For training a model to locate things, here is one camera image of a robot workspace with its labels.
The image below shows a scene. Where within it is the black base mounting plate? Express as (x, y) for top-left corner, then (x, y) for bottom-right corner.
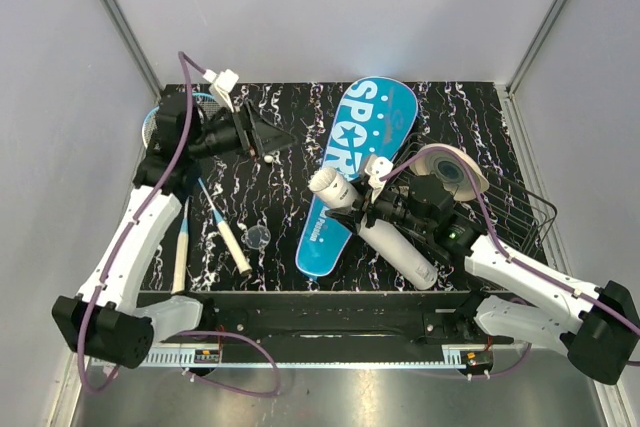
(159, 289), (516, 363)

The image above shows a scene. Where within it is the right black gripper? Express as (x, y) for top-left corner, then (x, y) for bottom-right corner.
(326, 176), (432, 236)

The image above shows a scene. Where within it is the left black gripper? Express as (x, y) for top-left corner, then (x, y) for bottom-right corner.
(190, 100), (299, 161)

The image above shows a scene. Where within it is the clear plastic tube lid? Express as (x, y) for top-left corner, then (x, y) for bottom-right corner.
(242, 224), (271, 250)

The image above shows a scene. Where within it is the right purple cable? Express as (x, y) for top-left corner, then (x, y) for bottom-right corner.
(377, 144), (640, 379)

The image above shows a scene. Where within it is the purple cable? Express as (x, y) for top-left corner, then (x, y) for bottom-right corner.
(77, 50), (282, 397)
(377, 144), (640, 379)

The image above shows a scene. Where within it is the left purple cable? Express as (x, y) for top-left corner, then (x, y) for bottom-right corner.
(77, 50), (282, 397)

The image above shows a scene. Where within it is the blue badminton racket front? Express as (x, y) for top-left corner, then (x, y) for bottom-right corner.
(193, 92), (253, 277)

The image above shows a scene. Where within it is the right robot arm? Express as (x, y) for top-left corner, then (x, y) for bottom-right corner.
(317, 175), (639, 385)

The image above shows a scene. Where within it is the black wire dish rack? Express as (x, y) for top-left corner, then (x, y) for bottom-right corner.
(395, 133), (557, 265)

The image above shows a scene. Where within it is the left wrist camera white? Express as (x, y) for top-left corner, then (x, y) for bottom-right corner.
(203, 69), (239, 111)

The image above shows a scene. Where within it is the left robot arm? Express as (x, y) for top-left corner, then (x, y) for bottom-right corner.
(52, 92), (296, 369)

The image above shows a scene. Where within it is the blue racket cover bag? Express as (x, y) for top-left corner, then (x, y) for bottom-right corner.
(295, 76), (419, 279)

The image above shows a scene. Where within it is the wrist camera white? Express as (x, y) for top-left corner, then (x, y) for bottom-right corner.
(360, 154), (393, 191)
(203, 69), (239, 111)

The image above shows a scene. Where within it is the white shuttlecock tube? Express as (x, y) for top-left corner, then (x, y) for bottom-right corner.
(309, 167), (437, 290)

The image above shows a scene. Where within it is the white shuttlecock of pair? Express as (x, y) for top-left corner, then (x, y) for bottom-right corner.
(262, 152), (275, 165)

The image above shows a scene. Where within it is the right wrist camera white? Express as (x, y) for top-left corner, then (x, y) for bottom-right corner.
(360, 154), (393, 191)

